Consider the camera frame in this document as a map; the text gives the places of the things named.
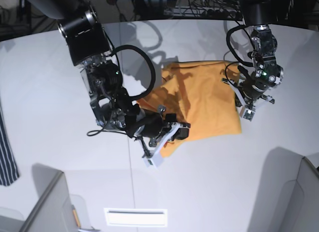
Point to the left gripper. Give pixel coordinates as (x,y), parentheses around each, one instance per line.
(252,91)

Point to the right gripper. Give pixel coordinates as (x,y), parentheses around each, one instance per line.
(152,125)

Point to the yellow orange T-shirt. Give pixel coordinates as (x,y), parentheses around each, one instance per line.
(197,93)

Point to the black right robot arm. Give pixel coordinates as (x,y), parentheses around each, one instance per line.
(91,49)

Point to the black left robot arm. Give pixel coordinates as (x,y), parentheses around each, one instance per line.
(262,72)

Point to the black power strip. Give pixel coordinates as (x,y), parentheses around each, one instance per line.
(203,12)

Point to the white paper label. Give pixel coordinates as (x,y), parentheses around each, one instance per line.
(136,217)

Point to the grey bin right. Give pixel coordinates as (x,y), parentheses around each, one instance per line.
(288,198)

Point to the navy white striped garment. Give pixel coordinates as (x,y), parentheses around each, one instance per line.
(9,171)

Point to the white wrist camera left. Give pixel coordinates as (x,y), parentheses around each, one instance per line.
(247,111)

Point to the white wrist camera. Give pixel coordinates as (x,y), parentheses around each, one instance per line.
(247,111)
(152,155)

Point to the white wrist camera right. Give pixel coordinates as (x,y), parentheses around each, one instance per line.
(152,155)

